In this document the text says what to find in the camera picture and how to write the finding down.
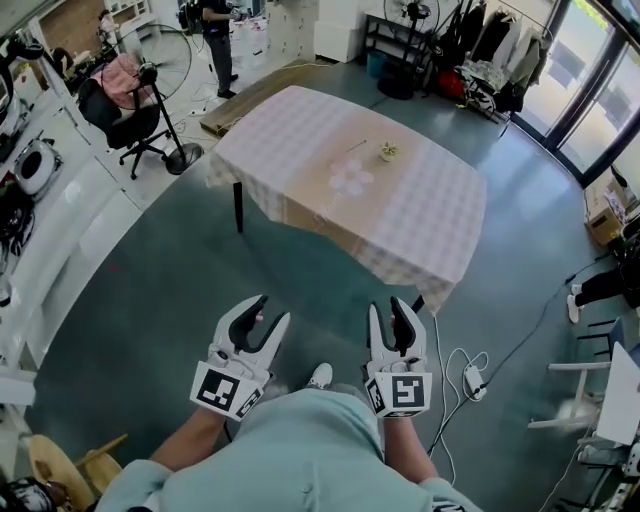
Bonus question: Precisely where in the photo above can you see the black shelf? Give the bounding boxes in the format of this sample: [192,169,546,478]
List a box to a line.
[364,11,432,77]

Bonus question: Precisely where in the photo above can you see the black office chair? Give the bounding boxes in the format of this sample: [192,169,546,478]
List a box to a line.
[76,77,174,181]

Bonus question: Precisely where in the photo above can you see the person's white shoe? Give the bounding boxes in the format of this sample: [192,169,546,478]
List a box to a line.
[306,362,334,389]

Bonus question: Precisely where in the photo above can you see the cardboard box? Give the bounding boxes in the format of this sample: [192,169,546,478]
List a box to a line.
[583,183,629,247]

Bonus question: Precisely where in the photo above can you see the black cable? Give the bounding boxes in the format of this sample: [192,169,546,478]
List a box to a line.
[427,252,619,456]

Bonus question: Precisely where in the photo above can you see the white cable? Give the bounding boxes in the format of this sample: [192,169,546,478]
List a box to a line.
[430,313,490,487]

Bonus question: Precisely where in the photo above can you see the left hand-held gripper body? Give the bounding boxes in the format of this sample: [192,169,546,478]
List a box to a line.
[189,342,274,421]

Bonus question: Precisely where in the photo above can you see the white cabinet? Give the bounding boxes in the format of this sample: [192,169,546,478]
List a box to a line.
[266,0,367,64]

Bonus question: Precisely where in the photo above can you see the black standing fan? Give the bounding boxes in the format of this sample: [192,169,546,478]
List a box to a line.
[99,22,204,177]

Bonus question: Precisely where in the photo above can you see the person's left forearm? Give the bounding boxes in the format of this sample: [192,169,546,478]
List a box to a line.
[148,405,237,472]

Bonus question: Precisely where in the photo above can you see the person's light green shirt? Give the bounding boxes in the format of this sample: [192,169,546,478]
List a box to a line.
[97,383,484,512]

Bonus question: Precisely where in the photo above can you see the pink cloth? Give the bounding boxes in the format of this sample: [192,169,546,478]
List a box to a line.
[101,53,151,109]

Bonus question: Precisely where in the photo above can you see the white power adapter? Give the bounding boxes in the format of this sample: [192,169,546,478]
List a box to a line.
[464,364,489,401]

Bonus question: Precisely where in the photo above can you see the table with checked tablecloth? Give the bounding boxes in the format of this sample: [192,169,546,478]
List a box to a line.
[205,84,489,317]

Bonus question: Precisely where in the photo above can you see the wooden platform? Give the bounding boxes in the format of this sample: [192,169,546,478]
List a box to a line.
[199,58,332,139]

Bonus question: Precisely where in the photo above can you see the clothes rack with garments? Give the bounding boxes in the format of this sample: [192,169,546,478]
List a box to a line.
[434,0,554,124]

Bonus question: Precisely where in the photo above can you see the wooden stool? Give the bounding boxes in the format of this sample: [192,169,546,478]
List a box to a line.
[27,432,129,508]

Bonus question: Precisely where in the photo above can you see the white round appliance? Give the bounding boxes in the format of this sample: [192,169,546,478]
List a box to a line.
[13,139,64,197]

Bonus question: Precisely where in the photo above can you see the white board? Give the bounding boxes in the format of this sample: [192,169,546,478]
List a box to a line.
[596,341,640,447]

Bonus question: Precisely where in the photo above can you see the black floor fan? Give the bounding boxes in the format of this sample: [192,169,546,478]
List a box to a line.
[376,0,442,101]

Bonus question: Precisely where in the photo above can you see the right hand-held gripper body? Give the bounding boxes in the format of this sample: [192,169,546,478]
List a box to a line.
[361,351,434,419]

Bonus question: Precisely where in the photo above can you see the person's right forearm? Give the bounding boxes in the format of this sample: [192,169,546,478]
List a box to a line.
[381,414,442,487]

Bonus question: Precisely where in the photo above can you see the pink flower-shaped mat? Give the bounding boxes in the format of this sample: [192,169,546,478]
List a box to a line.
[329,158,374,197]

